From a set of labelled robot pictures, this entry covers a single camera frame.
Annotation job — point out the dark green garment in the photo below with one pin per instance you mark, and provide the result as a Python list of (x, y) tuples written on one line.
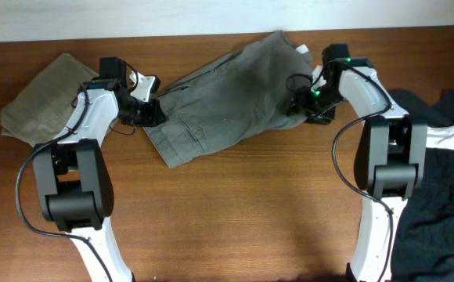
[(424, 242)]

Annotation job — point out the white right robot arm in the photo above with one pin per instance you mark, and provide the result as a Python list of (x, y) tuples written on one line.
[(390, 158)]

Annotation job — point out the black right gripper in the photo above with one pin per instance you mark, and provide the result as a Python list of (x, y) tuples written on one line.
[(301, 104)]

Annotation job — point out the folded khaki shorts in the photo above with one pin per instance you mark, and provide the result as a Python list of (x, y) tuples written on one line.
[(43, 107)]

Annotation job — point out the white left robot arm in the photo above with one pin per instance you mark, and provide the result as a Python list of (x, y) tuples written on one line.
[(74, 187)]

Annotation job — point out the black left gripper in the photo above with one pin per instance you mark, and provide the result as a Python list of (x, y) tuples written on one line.
[(153, 113)]

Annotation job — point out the grey-green shorts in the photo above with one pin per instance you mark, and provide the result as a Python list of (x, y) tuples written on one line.
[(239, 95)]

